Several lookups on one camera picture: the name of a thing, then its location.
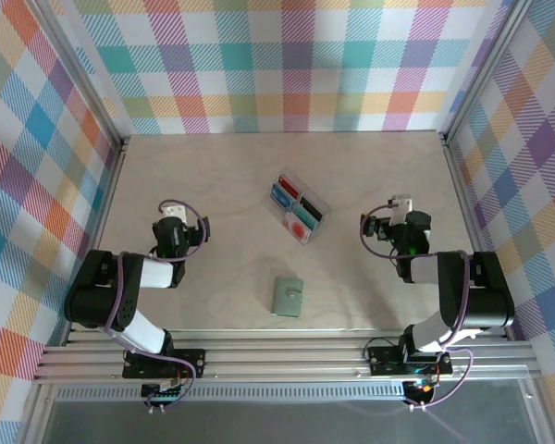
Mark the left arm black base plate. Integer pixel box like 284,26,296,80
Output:
122,347,208,380

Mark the aluminium frame post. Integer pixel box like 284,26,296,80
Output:
25,0,130,156
438,0,536,149

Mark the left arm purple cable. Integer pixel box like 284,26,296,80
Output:
104,198,213,411

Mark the teal credit card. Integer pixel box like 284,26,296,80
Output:
291,205,320,231

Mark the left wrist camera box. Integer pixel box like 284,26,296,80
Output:
160,205,189,228

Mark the green card holder wallet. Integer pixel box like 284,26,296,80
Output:
271,276,305,319

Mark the clear acrylic card stand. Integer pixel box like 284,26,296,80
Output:
262,166,334,247

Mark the green terminal controller board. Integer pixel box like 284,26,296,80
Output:
141,378,189,408

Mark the aluminium front rail beam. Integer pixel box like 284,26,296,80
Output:
31,328,542,385

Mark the perforated metal cable tray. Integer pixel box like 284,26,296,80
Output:
55,387,408,402

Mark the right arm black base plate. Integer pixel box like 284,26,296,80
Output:
365,344,454,376

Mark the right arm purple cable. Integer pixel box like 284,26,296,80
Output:
360,205,475,411

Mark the blue credit card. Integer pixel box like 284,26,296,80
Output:
269,183,298,209

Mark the black credit card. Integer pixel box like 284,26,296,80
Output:
299,196,326,221

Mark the grey metal shelf plate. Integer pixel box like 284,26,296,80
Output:
41,398,537,444

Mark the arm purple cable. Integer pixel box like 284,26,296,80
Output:
360,205,475,411
104,198,213,411

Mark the aluminium side rail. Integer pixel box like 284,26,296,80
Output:
441,136,512,343
62,138,130,346

